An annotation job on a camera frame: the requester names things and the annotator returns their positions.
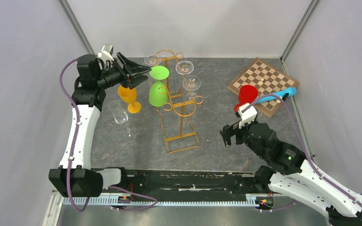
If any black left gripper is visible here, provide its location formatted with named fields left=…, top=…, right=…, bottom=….
left=97, top=52, right=151, bottom=90

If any orange wine glass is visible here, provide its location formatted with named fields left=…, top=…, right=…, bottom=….
left=117, top=86, right=141, bottom=114

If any clear wine glass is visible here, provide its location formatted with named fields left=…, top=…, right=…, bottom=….
left=108, top=100, right=136, bottom=138
left=182, top=75, right=202, bottom=92
left=144, top=54, right=162, bottom=66
left=175, top=60, right=194, bottom=75

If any green wine glass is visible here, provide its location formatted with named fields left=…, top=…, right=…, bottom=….
left=149, top=65, right=170, bottom=107

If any red wine glass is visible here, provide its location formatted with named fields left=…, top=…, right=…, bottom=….
left=234, top=85, right=258, bottom=112

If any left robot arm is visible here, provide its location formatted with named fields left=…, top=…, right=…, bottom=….
left=48, top=52, right=151, bottom=198

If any black chess piece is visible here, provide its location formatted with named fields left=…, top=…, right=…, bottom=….
left=282, top=94, right=288, bottom=102

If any wooden chessboard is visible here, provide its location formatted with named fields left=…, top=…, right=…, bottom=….
left=227, top=58, right=299, bottom=111

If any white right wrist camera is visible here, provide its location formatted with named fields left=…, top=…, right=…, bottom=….
left=237, top=103, right=257, bottom=129

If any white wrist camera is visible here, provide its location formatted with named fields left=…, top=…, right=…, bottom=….
left=237, top=103, right=257, bottom=129
left=98, top=44, right=114, bottom=63

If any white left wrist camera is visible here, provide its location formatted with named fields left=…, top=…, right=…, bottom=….
left=98, top=44, right=114, bottom=63

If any gold wire glass rack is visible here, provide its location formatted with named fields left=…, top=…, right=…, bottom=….
left=156, top=49, right=203, bottom=153

